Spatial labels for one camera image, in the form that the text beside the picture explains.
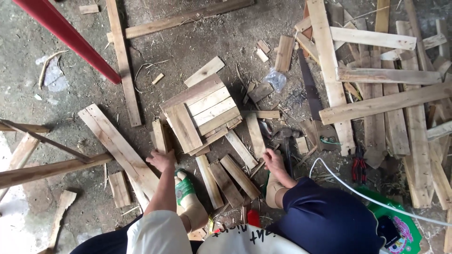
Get thin bent wire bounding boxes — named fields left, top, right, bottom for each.
left=134, top=59, right=171, bottom=94

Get heap of wooden planks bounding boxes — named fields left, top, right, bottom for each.
left=294, top=0, right=452, bottom=254

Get brown wooden slat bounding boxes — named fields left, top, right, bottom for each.
left=219, top=154, right=261, bottom=201

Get wide long wooden plank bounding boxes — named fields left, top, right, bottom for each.
left=77, top=103, right=160, bottom=212

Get red metal bar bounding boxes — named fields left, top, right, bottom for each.
left=13, top=0, right=122, bottom=85

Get brown wooden offcut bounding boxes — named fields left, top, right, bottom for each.
left=274, top=35, right=296, bottom=73

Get clear plastic bag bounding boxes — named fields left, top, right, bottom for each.
left=263, top=68, right=287, bottom=93

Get person's right hand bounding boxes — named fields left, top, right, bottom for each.
left=263, top=148, right=287, bottom=181

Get red-handled pliers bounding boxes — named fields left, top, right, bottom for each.
left=351, top=146, right=368, bottom=185

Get thin short wooden strip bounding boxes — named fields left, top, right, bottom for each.
left=254, top=110, right=281, bottom=119

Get small wooden offcut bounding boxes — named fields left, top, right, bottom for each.
left=79, top=4, right=100, bottom=15

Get white cable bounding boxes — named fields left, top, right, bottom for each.
left=309, top=157, right=452, bottom=227

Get dark square wooden offcut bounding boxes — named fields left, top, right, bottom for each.
left=247, top=83, right=274, bottom=103

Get small wooden block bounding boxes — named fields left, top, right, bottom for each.
left=152, top=119, right=169, bottom=155

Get long rough wooden batten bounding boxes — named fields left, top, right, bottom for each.
left=107, top=0, right=255, bottom=44

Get short pale wooden plank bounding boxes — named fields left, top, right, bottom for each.
left=245, top=112, right=267, bottom=160

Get wooden frame of battens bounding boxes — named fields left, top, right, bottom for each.
left=0, top=119, right=114, bottom=203

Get dark weathered wooden slat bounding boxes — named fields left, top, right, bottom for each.
left=209, top=160, right=245, bottom=209

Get small flat wooden board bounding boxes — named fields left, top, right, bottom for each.
left=108, top=171, right=132, bottom=209

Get person's clothed body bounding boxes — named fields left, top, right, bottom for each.
left=70, top=177, right=385, bottom=254

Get hand saw with wooden handle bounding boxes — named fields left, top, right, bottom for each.
left=297, top=49, right=342, bottom=152

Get torn white plastic scrap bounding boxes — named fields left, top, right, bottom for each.
left=35, top=55, right=70, bottom=93

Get splintered wooden stick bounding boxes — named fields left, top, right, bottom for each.
left=37, top=190, right=77, bottom=254

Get hammer with dark handle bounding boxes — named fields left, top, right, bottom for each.
left=278, top=128, right=301, bottom=178

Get green plastic stool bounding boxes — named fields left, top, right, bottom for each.
left=356, top=186, right=423, bottom=254

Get person's left foot with sandal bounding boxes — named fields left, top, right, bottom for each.
left=174, top=169, right=210, bottom=233

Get pale wooden slat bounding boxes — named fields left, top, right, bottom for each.
left=196, top=155, right=224, bottom=210

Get person's left hand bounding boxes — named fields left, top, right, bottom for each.
left=146, top=150, right=177, bottom=174

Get pale rectangular wooden offcut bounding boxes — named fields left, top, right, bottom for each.
left=184, top=56, right=226, bottom=88

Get red plastic object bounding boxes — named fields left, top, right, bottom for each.
left=247, top=210, right=261, bottom=228

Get long narrow wooden plank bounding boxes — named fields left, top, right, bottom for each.
left=105, top=0, right=142, bottom=127

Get nailed wooden slat panel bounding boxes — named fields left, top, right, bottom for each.
left=160, top=73, right=243, bottom=157

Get small square wooden piece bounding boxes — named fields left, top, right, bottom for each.
left=295, top=136, right=309, bottom=155

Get light wooden slat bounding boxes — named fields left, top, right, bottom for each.
left=225, top=130, right=259, bottom=171

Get black phone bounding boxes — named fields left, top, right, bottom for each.
left=376, top=215, right=402, bottom=250

